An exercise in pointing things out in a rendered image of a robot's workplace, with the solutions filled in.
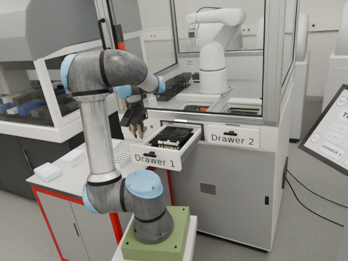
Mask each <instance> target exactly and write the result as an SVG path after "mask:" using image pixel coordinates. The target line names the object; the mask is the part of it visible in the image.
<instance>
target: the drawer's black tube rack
mask: <svg viewBox="0 0 348 261"><path fill-rule="evenodd" d="M193 130H194V129H193V128H183V127H173V126H167V127H165V128H164V129H163V130H162V131H161V132H160V133H159V134H157V135H156V136H155V137H154V138H153V139H152V140H151V141H155V142H158V141H162V142H164V141H165V142H166V141H168V140H169V141H170V142H172V143H174V142H175V143H177V141H178V142H179V147H180V149H178V150H179V151H180V150H181V148H182V147H183V146H184V145H185V144H186V143H187V142H188V141H189V140H190V138H191V137H192V136H193V135H194V133H191V132H192V131H193ZM151 147H158V148H159V146H158V144H152V145H151Z"/></svg>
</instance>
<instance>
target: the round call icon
mask: <svg viewBox="0 0 348 261"><path fill-rule="evenodd" d="M322 136H323V135H322V134H319V133H317V132H315V131H314V133H313V134H312V135H311V137H310V138H309V139H308V140H309V141H310V142H312V143H314V144H317V143H318V142H319V140H320V139H321V138H322Z"/></svg>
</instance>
